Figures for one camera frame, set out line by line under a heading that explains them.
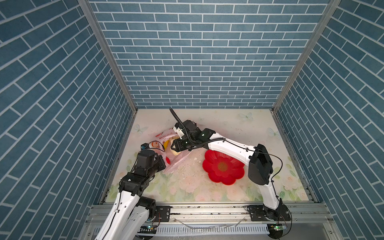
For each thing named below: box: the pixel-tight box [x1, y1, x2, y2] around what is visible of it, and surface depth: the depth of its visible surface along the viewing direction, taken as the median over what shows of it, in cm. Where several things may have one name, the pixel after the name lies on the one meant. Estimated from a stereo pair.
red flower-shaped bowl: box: [202, 149, 245, 186], surface depth 90 cm
